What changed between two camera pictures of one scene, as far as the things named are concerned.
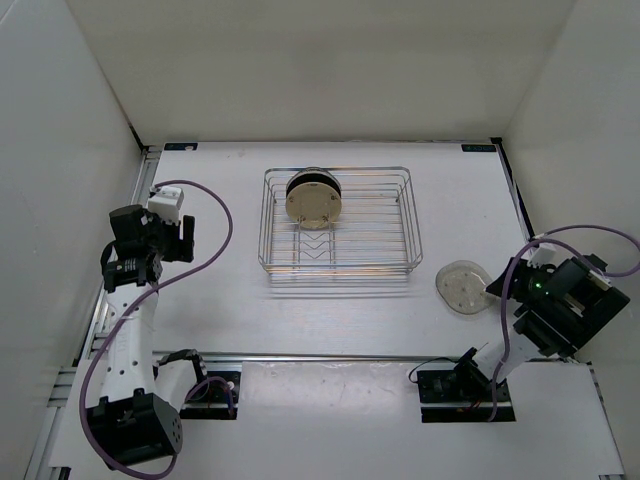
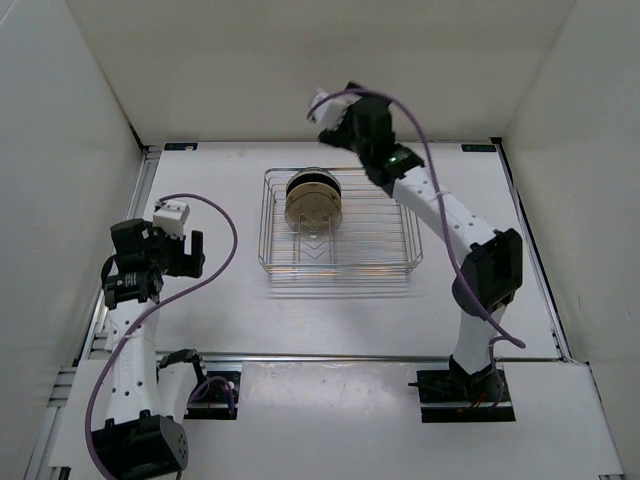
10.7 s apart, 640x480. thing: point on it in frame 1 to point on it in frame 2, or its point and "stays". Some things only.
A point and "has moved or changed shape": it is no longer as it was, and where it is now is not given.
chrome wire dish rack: [376, 231] stays
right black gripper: [521, 270] to [338, 137]
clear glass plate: [313, 170] stays
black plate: [313, 177] stays
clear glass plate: [461, 285] has moved or changed shape
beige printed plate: [313, 205] stays
